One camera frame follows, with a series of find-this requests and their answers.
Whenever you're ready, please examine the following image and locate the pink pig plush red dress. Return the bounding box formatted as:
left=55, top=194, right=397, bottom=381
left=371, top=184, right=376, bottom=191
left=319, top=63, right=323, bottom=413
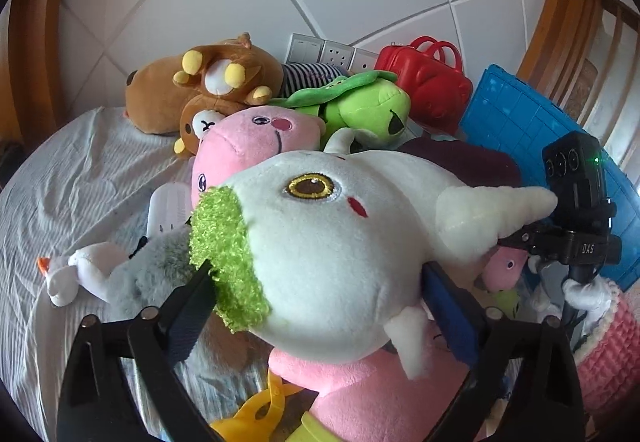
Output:
left=269, top=321, right=468, bottom=441

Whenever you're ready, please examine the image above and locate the white unicorn plush green mane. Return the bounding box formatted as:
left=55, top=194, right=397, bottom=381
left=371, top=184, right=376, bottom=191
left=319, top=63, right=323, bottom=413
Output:
left=190, top=129, right=558, bottom=378

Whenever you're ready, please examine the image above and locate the pink knitted basket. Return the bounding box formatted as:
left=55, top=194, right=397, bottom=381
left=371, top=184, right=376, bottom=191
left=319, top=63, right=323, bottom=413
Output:
left=574, top=280, right=639, bottom=424

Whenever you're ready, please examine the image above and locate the small pink pig plush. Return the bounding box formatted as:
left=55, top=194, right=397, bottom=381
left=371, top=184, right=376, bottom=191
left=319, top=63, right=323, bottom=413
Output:
left=480, top=247, right=529, bottom=293

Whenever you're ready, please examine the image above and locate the dark maroon plush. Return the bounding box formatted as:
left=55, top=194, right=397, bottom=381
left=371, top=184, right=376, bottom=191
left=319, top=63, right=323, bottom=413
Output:
left=398, top=136, right=522, bottom=188

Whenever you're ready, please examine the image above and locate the blue foam storage box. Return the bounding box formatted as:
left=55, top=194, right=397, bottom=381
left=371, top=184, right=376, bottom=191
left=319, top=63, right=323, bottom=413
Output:
left=460, top=64, right=640, bottom=291

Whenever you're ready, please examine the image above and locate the yellow plastic toy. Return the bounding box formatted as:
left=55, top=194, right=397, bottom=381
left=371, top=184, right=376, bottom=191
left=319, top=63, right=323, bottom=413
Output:
left=209, top=370, right=303, bottom=442

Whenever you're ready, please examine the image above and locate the grey fluffy plush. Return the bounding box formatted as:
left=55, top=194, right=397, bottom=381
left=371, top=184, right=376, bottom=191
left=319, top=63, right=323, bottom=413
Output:
left=104, top=223, right=262, bottom=373

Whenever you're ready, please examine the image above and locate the red plastic handbag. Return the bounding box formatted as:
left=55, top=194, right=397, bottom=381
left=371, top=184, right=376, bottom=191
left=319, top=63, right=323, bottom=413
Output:
left=374, top=36, right=473, bottom=136

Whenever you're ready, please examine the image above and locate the grey striped bed sheet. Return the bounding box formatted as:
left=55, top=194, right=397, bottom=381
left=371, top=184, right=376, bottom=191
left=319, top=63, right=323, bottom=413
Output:
left=1, top=108, right=191, bottom=441

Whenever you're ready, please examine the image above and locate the light green turtle plush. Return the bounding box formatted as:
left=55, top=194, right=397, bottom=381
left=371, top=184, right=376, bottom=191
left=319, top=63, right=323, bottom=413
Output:
left=269, top=70, right=411, bottom=147

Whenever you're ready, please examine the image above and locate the large pink plush toy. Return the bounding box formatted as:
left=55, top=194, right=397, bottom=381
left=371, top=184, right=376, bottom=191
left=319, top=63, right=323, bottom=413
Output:
left=191, top=106, right=326, bottom=204

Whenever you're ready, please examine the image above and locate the black white striped plush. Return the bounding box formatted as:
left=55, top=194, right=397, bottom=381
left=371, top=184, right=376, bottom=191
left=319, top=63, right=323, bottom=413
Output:
left=278, top=63, right=348, bottom=99

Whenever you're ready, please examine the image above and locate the brown capybara plush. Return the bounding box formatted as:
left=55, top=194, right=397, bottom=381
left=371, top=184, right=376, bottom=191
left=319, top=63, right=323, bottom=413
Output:
left=125, top=33, right=284, bottom=135

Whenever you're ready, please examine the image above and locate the white wall socket panel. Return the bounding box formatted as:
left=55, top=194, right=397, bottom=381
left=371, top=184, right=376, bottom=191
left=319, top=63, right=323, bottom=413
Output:
left=285, top=33, right=378, bottom=74

